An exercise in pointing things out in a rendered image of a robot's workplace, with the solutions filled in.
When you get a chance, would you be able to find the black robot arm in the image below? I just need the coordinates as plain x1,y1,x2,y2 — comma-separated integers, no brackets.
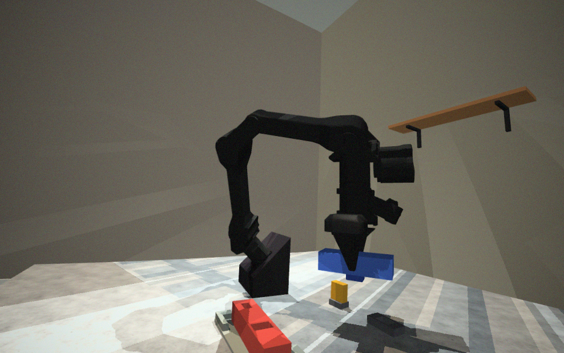
215,110,414,268

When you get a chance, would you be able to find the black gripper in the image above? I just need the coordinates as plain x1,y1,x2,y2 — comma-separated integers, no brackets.
325,182,378,271

